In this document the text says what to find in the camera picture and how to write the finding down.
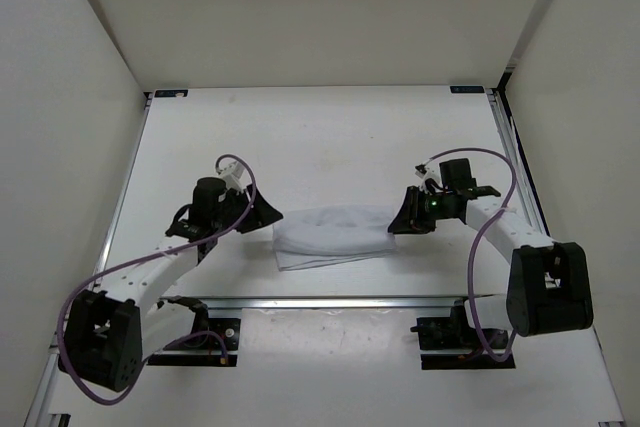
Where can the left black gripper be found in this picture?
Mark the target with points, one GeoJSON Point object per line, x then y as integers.
{"type": "Point", "coordinates": [263, 214]}

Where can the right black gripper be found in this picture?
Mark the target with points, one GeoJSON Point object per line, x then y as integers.
{"type": "Point", "coordinates": [409, 219]}

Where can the white skirt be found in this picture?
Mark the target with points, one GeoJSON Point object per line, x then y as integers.
{"type": "Point", "coordinates": [325, 236]}

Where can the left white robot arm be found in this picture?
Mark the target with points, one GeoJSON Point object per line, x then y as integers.
{"type": "Point", "coordinates": [109, 333]}

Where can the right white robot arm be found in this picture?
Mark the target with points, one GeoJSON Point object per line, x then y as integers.
{"type": "Point", "coordinates": [498, 312]}

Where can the right blue corner label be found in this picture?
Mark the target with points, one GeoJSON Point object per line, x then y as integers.
{"type": "Point", "coordinates": [466, 89]}

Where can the blue corner label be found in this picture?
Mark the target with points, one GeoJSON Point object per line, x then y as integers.
{"type": "Point", "coordinates": [466, 89]}
{"type": "Point", "coordinates": [171, 93]}

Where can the left blue corner label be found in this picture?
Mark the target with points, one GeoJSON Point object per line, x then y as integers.
{"type": "Point", "coordinates": [171, 93]}

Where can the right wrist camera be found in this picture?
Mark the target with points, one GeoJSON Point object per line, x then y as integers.
{"type": "Point", "coordinates": [430, 180]}

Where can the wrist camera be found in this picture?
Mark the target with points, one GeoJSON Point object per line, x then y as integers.
{"type": "Point", "coordinates": [430, 180]}
{"type": "Point", "coordinates": [231, 175]}

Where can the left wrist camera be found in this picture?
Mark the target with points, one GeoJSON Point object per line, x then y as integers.
{"type": "Point", "coordinates": [231, 175]}

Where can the front aluminium rail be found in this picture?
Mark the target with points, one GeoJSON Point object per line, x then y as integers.
{"type": "Point", "coordinates": [330, 303]}

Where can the right aluminium frame rail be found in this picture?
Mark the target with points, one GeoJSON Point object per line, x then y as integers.
{"type": "Point", "coordinates": [520, 157]}

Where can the aluminium frame rail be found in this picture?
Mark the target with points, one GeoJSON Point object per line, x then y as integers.
{"type": "Point", "coordinates": [102, 260]}
{"type": "Point", "coordinates": [520, 157]}

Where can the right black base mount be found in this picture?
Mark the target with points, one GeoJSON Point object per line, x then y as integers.
{"type": "Point", "coordinates": [449, 345]}

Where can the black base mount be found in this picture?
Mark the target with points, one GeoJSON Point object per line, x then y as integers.
{"type": "Point", "coordinates": [211, 341]}
{"type": "Point", "coordinates": [449, 345]}

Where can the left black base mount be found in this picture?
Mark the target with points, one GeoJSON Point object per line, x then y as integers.
{"type": "Point", "coordinates": [211, 341]}

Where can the left aluminium frame rail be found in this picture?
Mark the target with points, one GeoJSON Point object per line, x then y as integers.
{"type": "Point", "coordinates": [102, 260]}

